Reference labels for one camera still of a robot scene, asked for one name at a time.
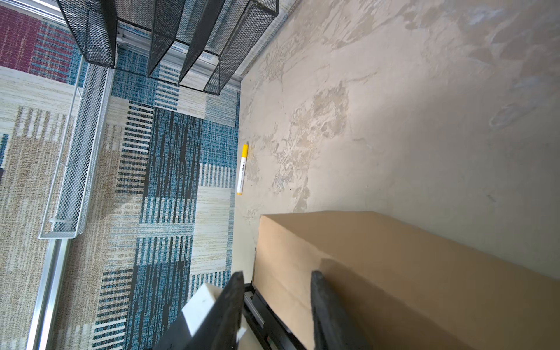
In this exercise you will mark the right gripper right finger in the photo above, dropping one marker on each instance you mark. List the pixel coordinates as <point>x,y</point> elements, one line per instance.
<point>333,327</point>

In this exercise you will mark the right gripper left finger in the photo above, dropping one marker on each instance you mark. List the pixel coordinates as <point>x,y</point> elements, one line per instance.
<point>220,328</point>

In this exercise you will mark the brown cardboard box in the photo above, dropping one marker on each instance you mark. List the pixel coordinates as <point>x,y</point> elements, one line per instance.
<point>403,287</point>

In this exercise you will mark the yellow white marker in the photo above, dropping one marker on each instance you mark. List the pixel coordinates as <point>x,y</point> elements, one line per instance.
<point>242,169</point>

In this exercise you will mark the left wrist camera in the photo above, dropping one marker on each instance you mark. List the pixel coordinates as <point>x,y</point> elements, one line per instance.
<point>198,307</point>

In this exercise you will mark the white wire mesh basket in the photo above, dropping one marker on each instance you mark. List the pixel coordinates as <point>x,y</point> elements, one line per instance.
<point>72,185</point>

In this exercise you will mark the black wire mesh shelf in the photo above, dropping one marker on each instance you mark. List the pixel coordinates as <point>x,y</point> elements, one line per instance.
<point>225,29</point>

